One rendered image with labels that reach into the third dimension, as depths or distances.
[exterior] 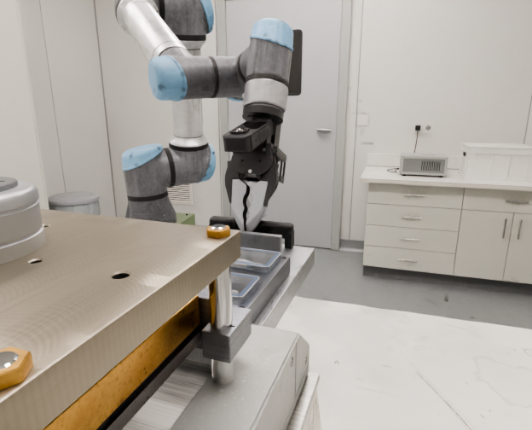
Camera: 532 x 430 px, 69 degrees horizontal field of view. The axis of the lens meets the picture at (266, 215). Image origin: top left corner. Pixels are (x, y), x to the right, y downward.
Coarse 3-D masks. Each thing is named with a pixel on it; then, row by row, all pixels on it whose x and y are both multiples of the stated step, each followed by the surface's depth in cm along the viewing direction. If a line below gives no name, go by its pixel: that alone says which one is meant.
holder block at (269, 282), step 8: (288, 256) 54; (280, 264) 51; (288, 264) 53; (240, 272) 48; (248, 272) 48; (256, 272) 48; (272, 272) 48; (280, 272) 50; (288, 272) 53; (264, 280) 46; (272, 280) 47; (280, 280) 50; (264, 288) 44; (272, 288) 47; (256, 296) 42; (264, 296) 44; (272, 296) 47; (232, 304) 40; (248, 304) 40; (256, 304) 42; (264, 304) 45; (256, 312) 42
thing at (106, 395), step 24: (192, 312) 28; (168, 336) 25; (192, 336) 29; (144, 360) 23; (168, 360) 26; (96, 384) 19; (120, 384) 21; (144, 384) 24; (72, 408) 18; (96, 408) 19; (120, 408) 22
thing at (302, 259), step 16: (240, 240) 59; (256, 240) 59; (272, 240) 58; (304, 256) 60; (304, 272) 59; (288, 288) 50; (272, 304) 46; (288, 304) 51; (256, 320) 42; (272, 320) 45; (192, 352) 40
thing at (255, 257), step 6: (240, 252) 53; (246, 252) 53; (252, 252) 53; (258, 252) 53; (264, 252) 53; (270, 252) 53; (276, 252) 53; (240, 258) 50; (246, 258) 50; (252, 258) 50; (258, 258) 50; (264, 258) 50; (270, 258) 50; (252, 264) 48; (258, 264) 48; (264, 264) 48
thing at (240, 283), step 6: (234, 276) 45; (240, 276) 45; (246, 276) 45; (252, 276) 45; (234, 282) 43; (240, 282) 43; (246, 282) 43; (252, 282) 43; (234, 288) 42; (240, 288) 42; (246, 288) 42; (234, 294) 40; (240, 294) 40
